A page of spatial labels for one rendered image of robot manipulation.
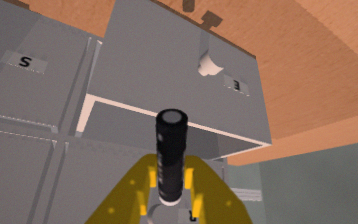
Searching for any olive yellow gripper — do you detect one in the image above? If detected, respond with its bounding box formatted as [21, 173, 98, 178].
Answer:
[84, 154, 253, 224]

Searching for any dark grey chest of drawers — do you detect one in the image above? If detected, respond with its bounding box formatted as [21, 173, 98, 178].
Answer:
[0, 0, 229, 224]

